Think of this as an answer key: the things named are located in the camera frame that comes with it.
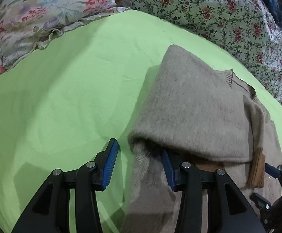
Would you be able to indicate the red floral white quilt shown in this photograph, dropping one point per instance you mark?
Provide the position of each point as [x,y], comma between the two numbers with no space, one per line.
[246,29]

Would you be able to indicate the pastel floral ruffled pillow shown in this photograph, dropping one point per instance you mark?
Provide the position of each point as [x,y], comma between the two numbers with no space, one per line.
[26,25]

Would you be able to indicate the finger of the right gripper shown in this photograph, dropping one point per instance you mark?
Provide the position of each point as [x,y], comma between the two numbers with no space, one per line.
[260,202]
[272,171]

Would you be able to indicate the beige knit sweater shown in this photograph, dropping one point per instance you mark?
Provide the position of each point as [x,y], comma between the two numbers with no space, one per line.
[210,115]

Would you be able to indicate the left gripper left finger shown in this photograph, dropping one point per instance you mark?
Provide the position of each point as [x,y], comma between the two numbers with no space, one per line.
[49,208]

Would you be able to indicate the lime green bed sheet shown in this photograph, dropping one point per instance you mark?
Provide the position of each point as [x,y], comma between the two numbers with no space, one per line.
[60,105]

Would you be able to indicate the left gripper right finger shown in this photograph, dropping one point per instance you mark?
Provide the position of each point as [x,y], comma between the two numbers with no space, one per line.
[210,201]

